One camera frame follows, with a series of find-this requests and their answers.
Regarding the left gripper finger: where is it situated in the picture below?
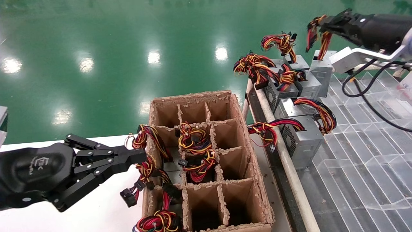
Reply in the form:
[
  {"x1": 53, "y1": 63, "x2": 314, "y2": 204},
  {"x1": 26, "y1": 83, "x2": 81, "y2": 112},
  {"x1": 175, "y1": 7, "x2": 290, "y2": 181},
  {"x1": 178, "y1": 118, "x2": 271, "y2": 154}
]
[
  {"x1": 64, "y1": 134, "x2": 148, "y2": 165},
  {"x1": 53, "y1": 159, "x2": 147, "y2": 212}
]

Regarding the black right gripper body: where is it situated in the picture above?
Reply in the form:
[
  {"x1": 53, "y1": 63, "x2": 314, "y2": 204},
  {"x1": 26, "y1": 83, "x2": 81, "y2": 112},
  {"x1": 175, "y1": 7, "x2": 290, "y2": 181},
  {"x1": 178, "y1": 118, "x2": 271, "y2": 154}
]
[{"x1": 351, "y1": 14, "x2": 412, "y2": 54}]

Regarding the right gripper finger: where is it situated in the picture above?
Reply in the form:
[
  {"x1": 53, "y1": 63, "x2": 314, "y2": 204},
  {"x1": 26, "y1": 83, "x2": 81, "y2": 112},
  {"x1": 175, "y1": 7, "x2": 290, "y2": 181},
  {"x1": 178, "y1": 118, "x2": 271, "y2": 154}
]
[
  {"x1": 322, "y1": 24, "x2": 353, "y2": 34},
  {"x1": 322, "y1": 9, "x2": 355, "y2": 25}
]

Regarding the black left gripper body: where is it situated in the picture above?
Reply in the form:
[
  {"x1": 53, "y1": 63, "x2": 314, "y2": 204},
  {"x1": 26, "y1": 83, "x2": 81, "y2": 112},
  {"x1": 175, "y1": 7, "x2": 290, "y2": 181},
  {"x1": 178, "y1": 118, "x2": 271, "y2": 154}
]
[{"x1": 0, "y1": 143, "x2": 80, "y2": 210}]

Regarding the beige pipe with black cap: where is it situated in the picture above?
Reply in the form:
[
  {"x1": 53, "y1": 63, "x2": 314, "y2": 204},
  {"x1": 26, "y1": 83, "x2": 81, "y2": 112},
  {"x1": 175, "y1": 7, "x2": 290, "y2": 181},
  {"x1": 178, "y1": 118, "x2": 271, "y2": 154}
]
[{"x1": 354, "y1": 62, "x2": 412, "y2": 73}]

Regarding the brown divided cardboard box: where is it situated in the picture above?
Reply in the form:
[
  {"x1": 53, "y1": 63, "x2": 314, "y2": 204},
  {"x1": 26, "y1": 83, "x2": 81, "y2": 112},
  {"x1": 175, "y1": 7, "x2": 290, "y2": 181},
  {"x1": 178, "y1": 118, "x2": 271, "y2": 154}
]
[{"x1": 142, "y1": 90, "x2": 276, "y2": 232}]

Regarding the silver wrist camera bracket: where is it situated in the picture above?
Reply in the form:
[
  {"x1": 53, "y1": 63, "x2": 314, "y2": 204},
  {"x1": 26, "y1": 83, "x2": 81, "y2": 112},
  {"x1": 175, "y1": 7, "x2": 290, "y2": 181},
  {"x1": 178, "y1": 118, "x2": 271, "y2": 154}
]
[{"x1": 328, "y1": 45, "x2": 405, "y2": 74}]

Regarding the black camera cable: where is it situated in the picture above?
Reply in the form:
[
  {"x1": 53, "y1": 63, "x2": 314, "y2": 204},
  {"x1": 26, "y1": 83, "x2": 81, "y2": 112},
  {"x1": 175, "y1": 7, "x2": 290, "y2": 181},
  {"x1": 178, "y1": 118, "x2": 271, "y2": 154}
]
[{"x1": 341, "y1": 59, "x2": 412, "y2": 98}]

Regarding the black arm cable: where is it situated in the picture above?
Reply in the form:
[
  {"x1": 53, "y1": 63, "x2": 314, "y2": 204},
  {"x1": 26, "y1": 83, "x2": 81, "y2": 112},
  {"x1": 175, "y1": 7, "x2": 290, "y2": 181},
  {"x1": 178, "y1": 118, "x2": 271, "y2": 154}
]
[{"x1": 352, "y1": 77, "x2": 412, "y2": 132}]

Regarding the large grey power supply with wires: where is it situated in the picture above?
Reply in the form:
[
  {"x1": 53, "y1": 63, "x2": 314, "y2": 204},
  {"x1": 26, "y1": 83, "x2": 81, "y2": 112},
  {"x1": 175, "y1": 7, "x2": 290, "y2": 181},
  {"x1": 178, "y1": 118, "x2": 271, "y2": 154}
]
[{"x1": 247, "y1": 98, "x2": 337, "y2": 170}]

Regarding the white frame post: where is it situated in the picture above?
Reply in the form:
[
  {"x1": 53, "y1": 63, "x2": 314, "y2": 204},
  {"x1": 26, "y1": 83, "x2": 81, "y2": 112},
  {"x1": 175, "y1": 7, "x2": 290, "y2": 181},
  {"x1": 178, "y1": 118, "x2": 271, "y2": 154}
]
[{"x1": 241, "y1": 79, "x2": 256, "y2": 121}]

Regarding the long beige rail pipe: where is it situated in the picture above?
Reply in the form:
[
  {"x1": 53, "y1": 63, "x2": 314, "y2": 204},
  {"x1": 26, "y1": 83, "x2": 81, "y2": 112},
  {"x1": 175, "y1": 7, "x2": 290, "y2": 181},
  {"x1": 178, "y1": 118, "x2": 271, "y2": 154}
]
[{"x1": 253, "y1": 81, "x2": 322, "y2": 232}]

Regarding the black rack rail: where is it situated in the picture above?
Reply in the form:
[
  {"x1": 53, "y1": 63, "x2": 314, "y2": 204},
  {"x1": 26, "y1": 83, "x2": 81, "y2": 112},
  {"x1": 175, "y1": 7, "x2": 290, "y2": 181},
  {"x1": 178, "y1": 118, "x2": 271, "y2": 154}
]
[{"x1": 248, "y1": 85, "x2": 307, "y2": 232}]

